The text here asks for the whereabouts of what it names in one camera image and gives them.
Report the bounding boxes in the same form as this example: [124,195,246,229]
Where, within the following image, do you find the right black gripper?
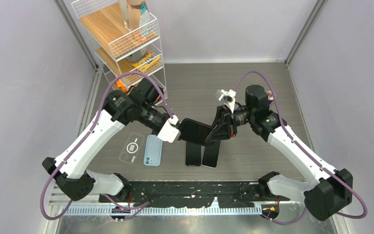
[204,105,255,143]

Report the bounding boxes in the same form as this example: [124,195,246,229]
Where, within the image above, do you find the black phone case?
[179,118,213,146]

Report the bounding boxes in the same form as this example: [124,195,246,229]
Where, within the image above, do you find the black phone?
[202,141,221,168]

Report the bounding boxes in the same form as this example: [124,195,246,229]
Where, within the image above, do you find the light blue phone case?
[143,135,163,166]

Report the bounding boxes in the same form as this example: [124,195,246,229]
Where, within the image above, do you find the clear phone case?
[119,133,145,163]

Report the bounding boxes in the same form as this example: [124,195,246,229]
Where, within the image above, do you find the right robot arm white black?
[205,85,353,221]

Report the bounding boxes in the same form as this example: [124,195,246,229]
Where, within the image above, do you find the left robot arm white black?
[42,77,180,202]

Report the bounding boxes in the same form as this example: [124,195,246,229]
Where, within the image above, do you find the red bull can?
[267,91,274,105]

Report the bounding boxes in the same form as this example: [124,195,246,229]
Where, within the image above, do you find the yellow snack bag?
[132,51,161,73]

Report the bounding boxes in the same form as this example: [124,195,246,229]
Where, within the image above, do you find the orange snack packs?
[115,78,133,92]

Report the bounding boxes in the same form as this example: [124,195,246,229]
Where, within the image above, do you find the blue white bottle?
[139,1,151,38]

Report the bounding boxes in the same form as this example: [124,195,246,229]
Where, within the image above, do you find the clear bottle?
[118,0,131,32]

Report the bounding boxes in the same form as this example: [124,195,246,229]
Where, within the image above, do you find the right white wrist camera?
[215,89,236,113]

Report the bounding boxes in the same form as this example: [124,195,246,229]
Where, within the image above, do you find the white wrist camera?
[215,89,236,113]
[157,115,181,143]

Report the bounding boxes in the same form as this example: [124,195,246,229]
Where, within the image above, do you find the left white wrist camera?
[157,115,181,143]

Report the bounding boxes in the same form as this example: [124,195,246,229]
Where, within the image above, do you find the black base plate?
[111,181,278,208]

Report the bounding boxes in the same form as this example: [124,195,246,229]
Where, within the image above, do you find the white wire shelf rack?
[71,0,168,98]

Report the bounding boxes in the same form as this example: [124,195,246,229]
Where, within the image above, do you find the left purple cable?
[40,71,178,221]

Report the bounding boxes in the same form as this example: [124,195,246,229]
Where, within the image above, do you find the purple cable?
[233,70,368,225]
[40,71,178,221]

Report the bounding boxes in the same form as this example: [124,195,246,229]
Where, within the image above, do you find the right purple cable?
[233,70,368,225]

